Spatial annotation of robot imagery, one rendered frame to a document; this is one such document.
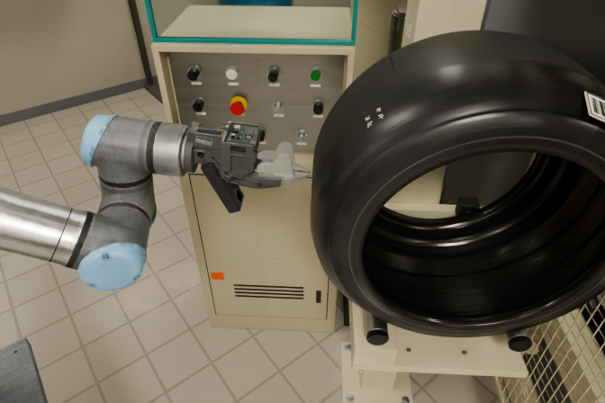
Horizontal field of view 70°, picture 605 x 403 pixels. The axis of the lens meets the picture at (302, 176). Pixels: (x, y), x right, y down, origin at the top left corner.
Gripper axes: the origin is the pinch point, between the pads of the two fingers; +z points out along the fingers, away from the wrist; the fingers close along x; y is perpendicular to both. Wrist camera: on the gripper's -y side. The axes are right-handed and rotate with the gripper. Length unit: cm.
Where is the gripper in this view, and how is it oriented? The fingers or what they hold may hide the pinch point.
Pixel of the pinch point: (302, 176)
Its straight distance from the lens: 76.2
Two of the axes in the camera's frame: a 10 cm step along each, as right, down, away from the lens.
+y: 1.2, -8.0, -5.9
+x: 0.5, -5.9, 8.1
